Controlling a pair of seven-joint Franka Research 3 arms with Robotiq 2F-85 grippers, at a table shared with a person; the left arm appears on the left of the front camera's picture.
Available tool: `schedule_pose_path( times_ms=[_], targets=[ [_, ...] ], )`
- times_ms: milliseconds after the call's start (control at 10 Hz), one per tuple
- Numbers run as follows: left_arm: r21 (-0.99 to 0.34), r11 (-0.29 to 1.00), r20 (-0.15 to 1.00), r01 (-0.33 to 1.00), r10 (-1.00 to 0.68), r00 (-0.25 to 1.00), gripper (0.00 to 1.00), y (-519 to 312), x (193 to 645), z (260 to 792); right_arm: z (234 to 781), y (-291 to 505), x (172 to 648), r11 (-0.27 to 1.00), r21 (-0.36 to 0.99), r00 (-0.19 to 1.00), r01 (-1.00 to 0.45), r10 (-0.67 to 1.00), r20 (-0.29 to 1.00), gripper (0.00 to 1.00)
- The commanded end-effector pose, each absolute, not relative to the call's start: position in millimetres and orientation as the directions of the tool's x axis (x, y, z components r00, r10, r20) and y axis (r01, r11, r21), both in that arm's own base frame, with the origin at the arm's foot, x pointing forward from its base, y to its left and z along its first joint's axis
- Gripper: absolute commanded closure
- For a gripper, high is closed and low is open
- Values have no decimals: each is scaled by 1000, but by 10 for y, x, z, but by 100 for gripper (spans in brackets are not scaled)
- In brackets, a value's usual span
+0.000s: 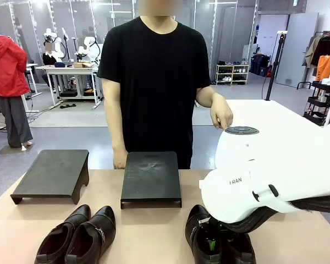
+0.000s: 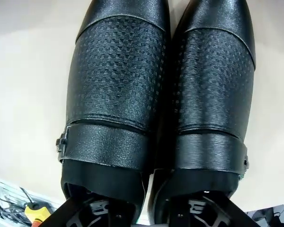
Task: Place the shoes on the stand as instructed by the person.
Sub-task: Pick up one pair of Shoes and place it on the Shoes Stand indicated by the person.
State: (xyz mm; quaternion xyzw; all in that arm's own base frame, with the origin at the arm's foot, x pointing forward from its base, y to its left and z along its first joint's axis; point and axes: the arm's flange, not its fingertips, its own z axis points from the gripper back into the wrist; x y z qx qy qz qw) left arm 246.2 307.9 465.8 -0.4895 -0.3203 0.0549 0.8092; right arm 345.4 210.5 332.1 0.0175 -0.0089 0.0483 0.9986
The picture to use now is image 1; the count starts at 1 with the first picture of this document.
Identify wooden shoe rack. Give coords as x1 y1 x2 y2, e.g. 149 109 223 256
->
215 63 250 86

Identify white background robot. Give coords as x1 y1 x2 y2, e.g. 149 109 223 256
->
43 27 63 63
76 35 102 66

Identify black sleeved right arm cable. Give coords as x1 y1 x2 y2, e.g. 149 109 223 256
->
219 197 330 234

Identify person's right forearm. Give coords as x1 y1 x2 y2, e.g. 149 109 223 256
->
102 78 128 152

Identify black tripod pole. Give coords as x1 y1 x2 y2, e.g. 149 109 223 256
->
265 30 288 101

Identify person in red jacket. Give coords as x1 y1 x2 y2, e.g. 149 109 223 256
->
0 26 34 149

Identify black luggage bags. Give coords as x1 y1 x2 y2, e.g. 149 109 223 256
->
250 53 273 78

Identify large white table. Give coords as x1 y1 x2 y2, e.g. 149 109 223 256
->
225 98 327 133

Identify orange hanging garment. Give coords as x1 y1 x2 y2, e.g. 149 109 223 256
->
317 54 330 84

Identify person in black t-shirt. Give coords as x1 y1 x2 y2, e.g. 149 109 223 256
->
97 15 212 170

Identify black shoe stand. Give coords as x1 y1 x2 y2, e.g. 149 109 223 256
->
120 151 183 210
10 149 90 206

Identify beige hanging coat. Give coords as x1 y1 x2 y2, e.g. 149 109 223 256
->
304 35 323 68

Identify white background desk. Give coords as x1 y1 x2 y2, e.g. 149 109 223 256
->
35 64 105 110

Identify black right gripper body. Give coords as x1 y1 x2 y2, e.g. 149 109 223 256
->
199 216 224 240

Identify black hanging coat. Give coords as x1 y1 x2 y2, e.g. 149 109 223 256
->
310 35 330 67

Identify black utility cart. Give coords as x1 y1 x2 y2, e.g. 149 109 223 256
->
303 79 330 126

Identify person's right hand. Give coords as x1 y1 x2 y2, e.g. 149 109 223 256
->
112 149 129 170

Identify person's left forearm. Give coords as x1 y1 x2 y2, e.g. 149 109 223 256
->
195 85 224 108

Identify person's left hand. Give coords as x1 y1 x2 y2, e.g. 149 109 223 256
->
210 93 234 130

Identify seated person in black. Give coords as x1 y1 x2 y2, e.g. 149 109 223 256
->
42 43 63 67

